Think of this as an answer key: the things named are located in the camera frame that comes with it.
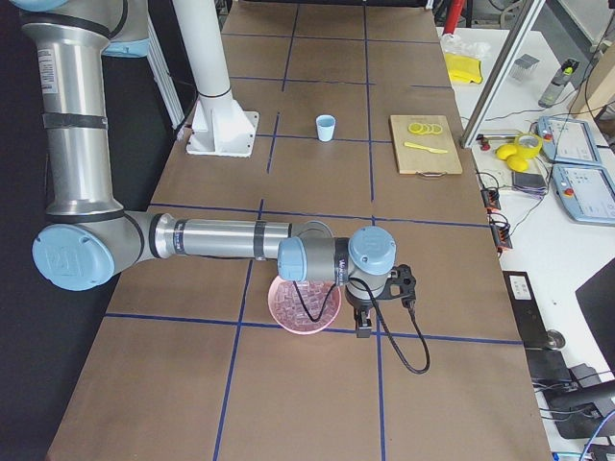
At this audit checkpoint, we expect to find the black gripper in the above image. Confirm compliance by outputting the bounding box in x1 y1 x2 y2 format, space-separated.
345 283 384 338

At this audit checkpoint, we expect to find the light blue cup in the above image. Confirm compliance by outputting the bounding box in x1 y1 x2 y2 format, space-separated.
315 114 336 142

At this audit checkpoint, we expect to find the wooden cutting board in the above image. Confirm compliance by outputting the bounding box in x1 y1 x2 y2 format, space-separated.
389 114 463 177

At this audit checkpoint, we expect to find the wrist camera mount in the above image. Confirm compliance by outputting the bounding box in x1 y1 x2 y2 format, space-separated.
379 264 416 311

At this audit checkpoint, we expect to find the lemon slices row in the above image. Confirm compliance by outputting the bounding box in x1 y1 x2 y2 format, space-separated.
407 122 443 135

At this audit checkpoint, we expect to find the clear plastic bag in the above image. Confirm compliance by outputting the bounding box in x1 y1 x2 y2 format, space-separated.
440 34 491 60

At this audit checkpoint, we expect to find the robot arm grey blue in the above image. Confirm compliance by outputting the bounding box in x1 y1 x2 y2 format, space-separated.
18 1 402 337

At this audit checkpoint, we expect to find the white camera post with base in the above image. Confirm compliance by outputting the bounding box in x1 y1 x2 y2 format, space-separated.
173 0 259 158

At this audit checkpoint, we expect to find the clear ice cubes pile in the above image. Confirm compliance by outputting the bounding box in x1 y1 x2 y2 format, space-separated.
272 280 338 326

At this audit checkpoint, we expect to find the yellow tape roll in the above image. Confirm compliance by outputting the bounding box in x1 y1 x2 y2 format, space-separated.
514 133 543 159

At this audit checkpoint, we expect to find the black power strip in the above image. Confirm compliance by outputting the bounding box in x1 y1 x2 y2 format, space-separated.
480 187 513 255

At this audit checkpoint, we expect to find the small clear container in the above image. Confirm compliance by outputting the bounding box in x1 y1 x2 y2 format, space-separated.
510 54 539 82

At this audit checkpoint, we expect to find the dark purple wallet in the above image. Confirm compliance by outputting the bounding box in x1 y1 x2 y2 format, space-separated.
511 171 548 199

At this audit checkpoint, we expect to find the upper teach pendant tablet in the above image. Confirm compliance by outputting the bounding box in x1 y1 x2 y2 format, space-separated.
536 116 602 166

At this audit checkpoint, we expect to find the teach pendant tablet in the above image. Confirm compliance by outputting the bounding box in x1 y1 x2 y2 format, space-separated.
536 116 602 166
552 163 615 226

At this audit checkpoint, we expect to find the lower teach pendant tablet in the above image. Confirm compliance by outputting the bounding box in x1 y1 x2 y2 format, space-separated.
552 163 615 226

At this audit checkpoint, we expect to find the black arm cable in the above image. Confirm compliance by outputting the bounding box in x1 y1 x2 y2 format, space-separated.
291 278 431 374

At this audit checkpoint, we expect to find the yellow cloth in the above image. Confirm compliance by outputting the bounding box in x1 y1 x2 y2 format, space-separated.
444 53 483 84

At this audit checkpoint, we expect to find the yellow plastic knife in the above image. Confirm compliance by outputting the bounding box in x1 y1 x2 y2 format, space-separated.
404 141 449 155

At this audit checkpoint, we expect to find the pink bowl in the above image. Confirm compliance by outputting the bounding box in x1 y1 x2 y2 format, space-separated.
267 274 344 335

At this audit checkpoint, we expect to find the aluminium frame post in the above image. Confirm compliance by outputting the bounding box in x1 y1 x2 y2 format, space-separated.
459 0 546 149

